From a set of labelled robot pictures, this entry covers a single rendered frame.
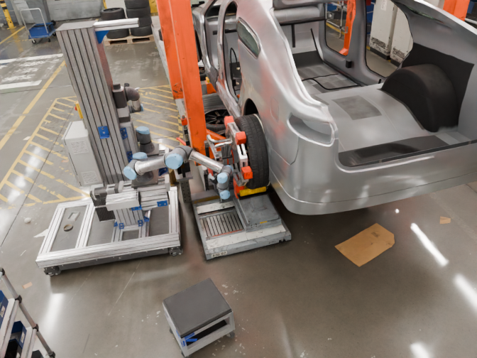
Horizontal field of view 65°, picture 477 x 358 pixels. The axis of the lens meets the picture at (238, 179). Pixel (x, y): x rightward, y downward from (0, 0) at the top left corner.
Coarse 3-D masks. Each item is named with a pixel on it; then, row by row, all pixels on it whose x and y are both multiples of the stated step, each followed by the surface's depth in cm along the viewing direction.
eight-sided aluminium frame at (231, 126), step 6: (228, 126) 331; (234, 126) 326; (228, 132) 344; (234, 132) 315; (228, 138) 352; (234, 138) 313; (240, 156) 309; (246, 156) 310; (240, 162) 310; (246, 162) 312; (240, 168) 316; (234, 174) 353; (240, 174) 353; (240, 180) 328; (246, 180) 322; (240, 186) 342
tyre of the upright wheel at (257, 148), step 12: (240, 120) 321; (252, 120) 319; (252, 132) 310; (252, 144) 307; (264, 144) 308; (252, 156) 307; (264, 156) 309; (252, 168) 311; (264, 168) 313; (252, 180) 320; (264, 180) 322
